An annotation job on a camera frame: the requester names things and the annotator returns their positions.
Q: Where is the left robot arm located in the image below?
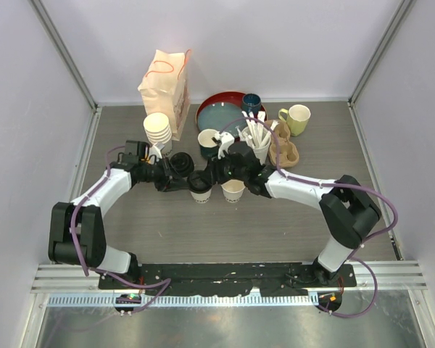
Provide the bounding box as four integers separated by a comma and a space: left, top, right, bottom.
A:
48, 141, 194, 289

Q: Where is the stack of white paper cups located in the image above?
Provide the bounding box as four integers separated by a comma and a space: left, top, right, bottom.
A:
143, 112, 173, 155

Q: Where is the blue ceramic plate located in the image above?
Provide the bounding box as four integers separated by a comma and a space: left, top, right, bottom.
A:
197, 102, 247, 138

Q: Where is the light green ceramic mug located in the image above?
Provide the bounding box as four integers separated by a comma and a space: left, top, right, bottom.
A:
278, 104, 311, 136

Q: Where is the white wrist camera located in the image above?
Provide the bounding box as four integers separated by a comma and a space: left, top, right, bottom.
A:
212, 131, 235, 160
148, 142, 165, 160

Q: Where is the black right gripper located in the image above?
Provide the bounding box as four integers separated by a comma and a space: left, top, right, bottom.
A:
201, 149, 247, 187

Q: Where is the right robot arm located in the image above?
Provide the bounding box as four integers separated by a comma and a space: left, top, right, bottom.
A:
187, 142, 381, 286

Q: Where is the dark green ceramic mug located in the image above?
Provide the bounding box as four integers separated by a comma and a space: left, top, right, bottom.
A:
197, 129, 219, 160

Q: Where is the black cup lid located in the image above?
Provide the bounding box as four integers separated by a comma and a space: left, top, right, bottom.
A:
187, 170, 213, 194

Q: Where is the aluminium frame rail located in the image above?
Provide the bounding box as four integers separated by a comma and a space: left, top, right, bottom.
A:
31, 261, 427, 312

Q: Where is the brown paper takeout bag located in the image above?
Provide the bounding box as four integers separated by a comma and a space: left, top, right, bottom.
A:
138, 49, 191, 141

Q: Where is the white straw holder tin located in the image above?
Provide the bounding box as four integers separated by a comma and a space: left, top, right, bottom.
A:
241, 139, 270, 165

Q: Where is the brown cardboard cup carrier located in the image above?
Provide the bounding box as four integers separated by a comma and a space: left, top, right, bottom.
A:
268, 121, 299, 168

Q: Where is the white paper cup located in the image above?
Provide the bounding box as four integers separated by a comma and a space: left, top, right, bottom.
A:
190, 189, 212, 204
221, 180, 245, 203

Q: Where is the dark blue ceramic cup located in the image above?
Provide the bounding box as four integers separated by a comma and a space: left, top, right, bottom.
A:
241, 94, 261, 115

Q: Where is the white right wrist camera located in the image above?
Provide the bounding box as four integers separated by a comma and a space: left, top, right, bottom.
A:
212, 131, 235, 160

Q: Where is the red round tray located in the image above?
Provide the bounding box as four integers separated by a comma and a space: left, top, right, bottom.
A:
195, 91, 268, 128

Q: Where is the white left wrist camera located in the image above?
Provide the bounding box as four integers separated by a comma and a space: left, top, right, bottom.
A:
148, 142, 165, 160

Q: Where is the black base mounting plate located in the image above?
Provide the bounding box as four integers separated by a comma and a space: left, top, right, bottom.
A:
119, 262, 357, 297

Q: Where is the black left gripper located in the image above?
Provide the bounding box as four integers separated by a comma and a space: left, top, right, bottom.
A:
140, 157, 190, 193

